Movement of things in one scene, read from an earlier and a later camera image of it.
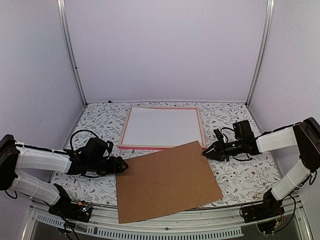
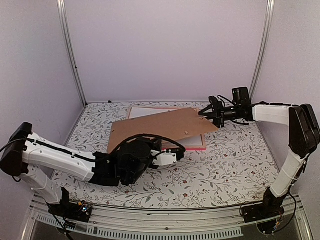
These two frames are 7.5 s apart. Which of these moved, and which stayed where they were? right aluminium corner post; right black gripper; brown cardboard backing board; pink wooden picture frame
Moved: brown cardboard backing board; right black gripper
Stayed: right aluminium corner post; pink wooden picture frame
